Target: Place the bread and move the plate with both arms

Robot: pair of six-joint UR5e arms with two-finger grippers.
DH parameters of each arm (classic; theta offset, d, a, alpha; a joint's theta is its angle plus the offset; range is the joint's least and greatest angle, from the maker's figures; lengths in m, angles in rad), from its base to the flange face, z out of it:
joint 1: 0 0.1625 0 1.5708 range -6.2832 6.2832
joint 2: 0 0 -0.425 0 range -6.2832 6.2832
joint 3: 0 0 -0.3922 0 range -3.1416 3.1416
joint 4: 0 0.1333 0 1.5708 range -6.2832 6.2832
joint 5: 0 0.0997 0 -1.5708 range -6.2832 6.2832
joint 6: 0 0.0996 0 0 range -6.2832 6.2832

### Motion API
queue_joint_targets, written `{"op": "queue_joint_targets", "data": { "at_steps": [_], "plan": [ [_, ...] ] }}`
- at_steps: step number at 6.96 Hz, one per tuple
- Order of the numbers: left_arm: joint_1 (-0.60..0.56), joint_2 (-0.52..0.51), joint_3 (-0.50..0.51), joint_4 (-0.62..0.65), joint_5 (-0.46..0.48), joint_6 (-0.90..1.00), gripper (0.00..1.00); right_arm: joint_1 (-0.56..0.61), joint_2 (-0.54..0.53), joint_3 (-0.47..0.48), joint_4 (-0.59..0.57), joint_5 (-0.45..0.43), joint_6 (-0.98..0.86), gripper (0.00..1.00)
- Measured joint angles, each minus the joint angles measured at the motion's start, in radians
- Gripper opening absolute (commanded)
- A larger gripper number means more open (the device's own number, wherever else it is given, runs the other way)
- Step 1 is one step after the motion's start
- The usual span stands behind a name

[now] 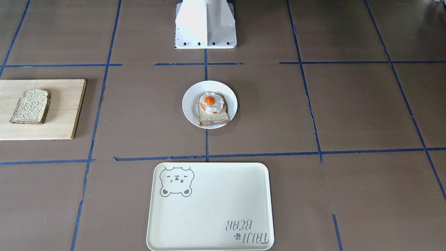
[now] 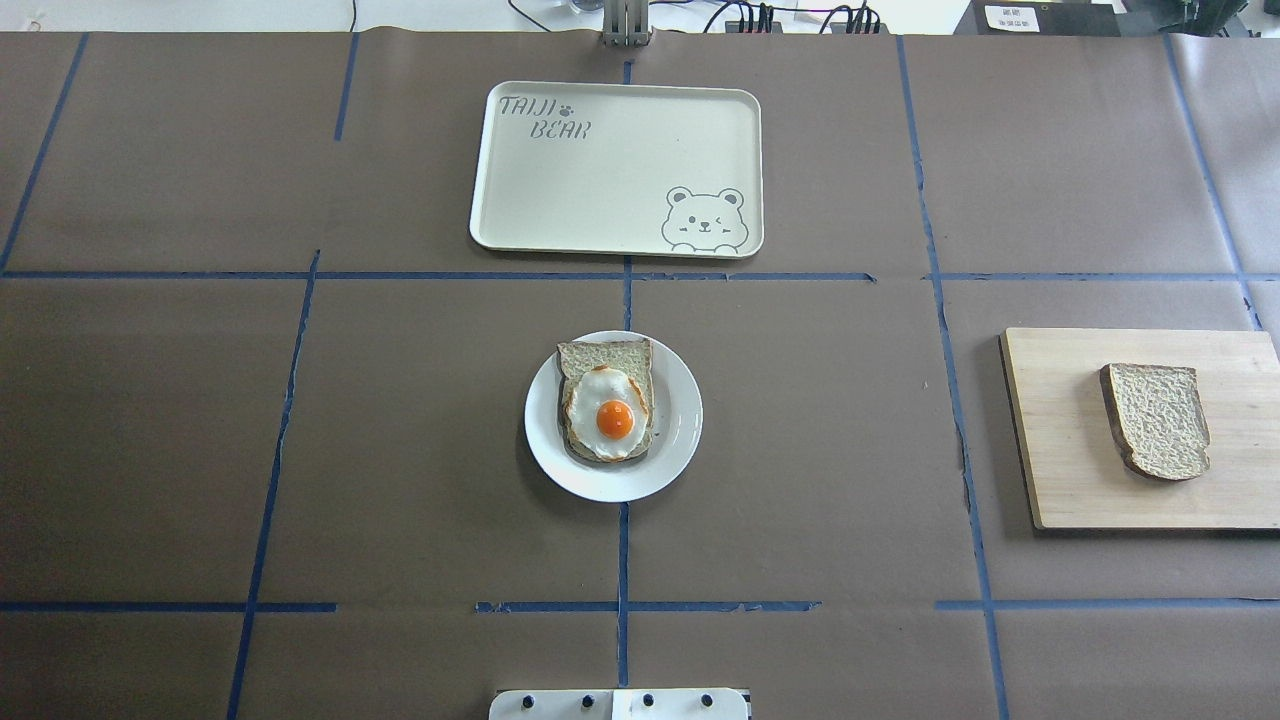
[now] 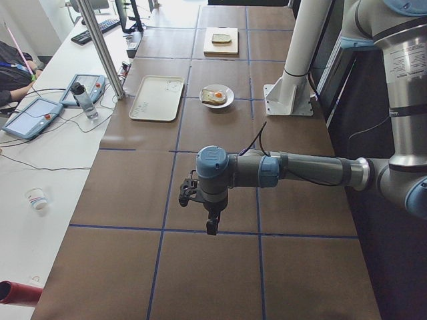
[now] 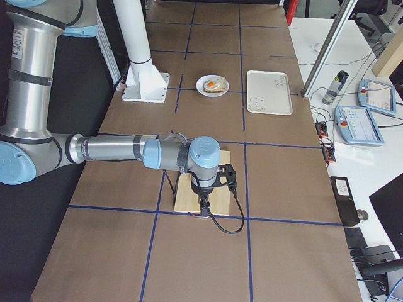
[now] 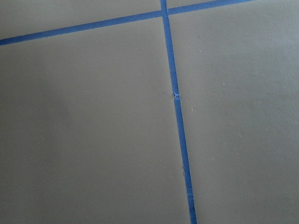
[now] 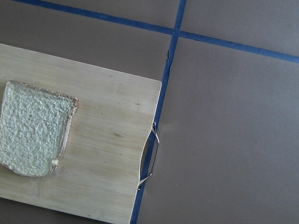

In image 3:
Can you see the red cylinder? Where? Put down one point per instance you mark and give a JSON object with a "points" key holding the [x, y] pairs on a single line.
{"points": [[13, 293]]}

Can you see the white mounting pedestal column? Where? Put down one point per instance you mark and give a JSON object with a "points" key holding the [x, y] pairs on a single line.
{"points": [[290, 94]]}

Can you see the teach pendant far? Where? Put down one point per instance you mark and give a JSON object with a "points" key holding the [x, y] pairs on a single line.
{"points": [[93, 84]]}

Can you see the teach pendant near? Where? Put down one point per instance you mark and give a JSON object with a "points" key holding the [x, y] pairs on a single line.
{"points": [[33, 119]]}

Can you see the clear water bottle black cap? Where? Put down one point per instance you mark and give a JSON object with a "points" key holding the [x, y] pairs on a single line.
{"points": [[83, 100]]}

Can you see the white round plate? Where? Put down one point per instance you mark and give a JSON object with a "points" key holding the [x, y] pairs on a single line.
{"points": [[217, 87]]}

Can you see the black monitor stand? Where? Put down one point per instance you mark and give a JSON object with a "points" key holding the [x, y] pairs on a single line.
{"points": [[129, 17]]}

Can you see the white paper cup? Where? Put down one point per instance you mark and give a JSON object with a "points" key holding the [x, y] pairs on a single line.
{"points": [[36, 198]]}

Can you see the cream bear serving tray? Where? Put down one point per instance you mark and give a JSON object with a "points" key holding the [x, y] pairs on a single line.
{"points": [[157, 99]]}

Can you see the fried egg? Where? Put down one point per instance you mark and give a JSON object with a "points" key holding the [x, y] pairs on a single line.
{"points": [[217, 96]]}

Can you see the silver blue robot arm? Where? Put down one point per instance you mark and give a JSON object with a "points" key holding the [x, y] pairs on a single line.
{"points": [[398, 28]]}

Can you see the person in dark clothes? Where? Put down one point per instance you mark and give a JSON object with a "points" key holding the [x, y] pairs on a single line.
{"points": [[18, 73]]}

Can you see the aluminium frame post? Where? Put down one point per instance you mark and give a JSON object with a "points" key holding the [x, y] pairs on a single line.
{"points": [[88, 15]]}

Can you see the wooden cutting board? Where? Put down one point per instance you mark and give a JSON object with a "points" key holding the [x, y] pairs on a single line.
{"points": [[221, 49]]}

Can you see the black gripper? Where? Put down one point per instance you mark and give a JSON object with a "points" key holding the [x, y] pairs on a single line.
{"points": [[212, 208]]}

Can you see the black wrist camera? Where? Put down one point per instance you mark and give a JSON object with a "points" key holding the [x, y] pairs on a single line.
{"points": [[189, 191]]}

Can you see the teach pendant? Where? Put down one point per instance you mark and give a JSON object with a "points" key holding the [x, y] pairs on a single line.
{"points": [[93, 84], [33, 119]]}

